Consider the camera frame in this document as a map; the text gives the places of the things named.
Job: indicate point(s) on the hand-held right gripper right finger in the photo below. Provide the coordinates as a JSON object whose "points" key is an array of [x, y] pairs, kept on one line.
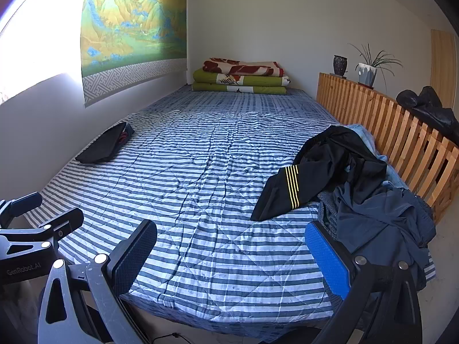
{"points": [[330, 261]]}

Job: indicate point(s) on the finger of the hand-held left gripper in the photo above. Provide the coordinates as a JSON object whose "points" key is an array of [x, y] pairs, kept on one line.
{"points": [[23, 204], [68, 222]]}

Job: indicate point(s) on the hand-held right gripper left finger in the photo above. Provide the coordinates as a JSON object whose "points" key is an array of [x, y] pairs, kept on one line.
{"points": [[138, 254]]}

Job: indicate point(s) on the dark blue pants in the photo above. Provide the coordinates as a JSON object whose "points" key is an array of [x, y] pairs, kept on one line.
{"points": [[380, 218]]}

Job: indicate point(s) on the grey patterned garment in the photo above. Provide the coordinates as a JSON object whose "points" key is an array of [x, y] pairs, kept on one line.
{"points": [[328, 211]]}

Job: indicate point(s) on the folded black garment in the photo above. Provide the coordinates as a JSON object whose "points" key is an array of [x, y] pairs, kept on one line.
{"points": [[100, 145]]}

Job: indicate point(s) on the black pants with yellow stripes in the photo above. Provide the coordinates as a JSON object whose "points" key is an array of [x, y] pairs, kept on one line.
{"points": [[322, 165]]}

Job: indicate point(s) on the blue striped bed sheet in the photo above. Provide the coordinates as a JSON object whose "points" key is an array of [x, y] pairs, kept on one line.
{"points": [[197, 172]]}

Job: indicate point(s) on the folded red garment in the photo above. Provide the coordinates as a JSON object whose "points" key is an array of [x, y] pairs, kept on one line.
{"points": [[123, 135]]}

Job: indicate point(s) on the light blue cloth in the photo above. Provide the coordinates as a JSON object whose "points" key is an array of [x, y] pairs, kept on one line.
{"points": [[364, 134]]}

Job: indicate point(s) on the bright window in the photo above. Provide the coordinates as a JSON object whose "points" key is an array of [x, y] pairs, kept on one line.
{"points": [[36, 43]]}

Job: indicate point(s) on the black leather bag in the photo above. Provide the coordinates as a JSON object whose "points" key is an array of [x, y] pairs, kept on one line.
{"points": [[426, 105]]}

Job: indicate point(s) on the potted plant in white pot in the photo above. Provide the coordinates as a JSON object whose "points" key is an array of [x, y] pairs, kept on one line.
{"points": [[366, 75]]}

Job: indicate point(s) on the dark ceramic vase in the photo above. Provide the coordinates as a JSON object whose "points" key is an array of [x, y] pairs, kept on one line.
{"points": [[339, 66]]}

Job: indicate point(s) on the red floral blanket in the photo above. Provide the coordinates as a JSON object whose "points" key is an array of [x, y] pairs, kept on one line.
{"points": [[240, 66]]}

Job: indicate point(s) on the light wooden panel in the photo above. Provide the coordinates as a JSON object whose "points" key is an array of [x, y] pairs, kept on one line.
{"points": [[443, 61]]}

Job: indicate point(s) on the wooden slatted bed rail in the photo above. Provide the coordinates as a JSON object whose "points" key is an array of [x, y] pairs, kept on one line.
{"points": [[358, 104]]}

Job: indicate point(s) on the landscape wall poster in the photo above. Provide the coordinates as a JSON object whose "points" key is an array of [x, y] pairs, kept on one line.
{"points": [[136, 18]]}

